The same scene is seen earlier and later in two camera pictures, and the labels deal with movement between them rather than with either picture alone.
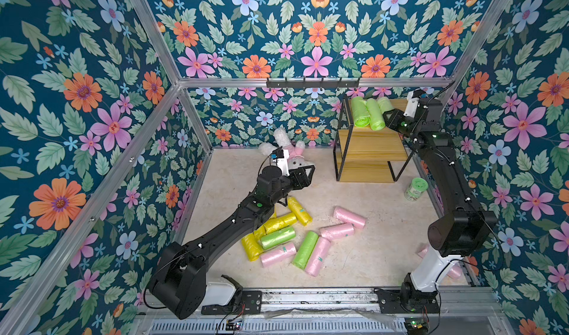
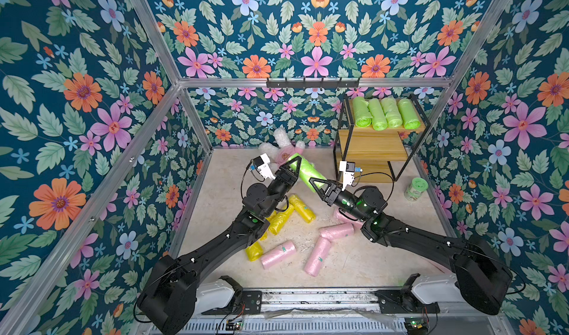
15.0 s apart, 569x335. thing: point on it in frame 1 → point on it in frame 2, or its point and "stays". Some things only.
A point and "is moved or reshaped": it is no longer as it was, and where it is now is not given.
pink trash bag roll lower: (317, 256) stays
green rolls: (277, 237) is moved or reshaped
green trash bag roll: (361, 116) stays
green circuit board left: (230, 324) stays
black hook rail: (313, 84) stays
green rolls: (377, 118) stays
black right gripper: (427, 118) → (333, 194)
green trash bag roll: (305, 249) → (307, 171)
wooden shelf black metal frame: (361, 155) stays
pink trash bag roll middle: (337, 230) stays
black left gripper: (302, 182) → (282, 180)
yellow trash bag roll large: (252, 247) stays
